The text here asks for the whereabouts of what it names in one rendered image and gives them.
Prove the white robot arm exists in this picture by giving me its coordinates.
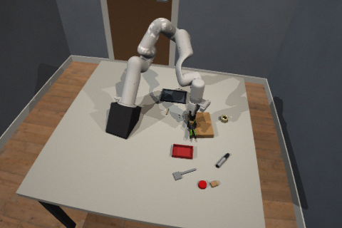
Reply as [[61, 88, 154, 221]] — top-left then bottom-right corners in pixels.
[[114, 18, 211, 112]]

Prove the red button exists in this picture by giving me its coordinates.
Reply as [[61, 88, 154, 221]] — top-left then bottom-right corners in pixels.
[[198, 180, 207, 190]]

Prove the red open tray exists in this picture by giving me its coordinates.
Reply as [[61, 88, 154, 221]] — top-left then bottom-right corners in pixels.
[[172, 144, 193, 160]]

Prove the brown wooden board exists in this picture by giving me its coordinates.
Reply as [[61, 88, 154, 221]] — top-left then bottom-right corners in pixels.
[[195, 112, 214, 138]]

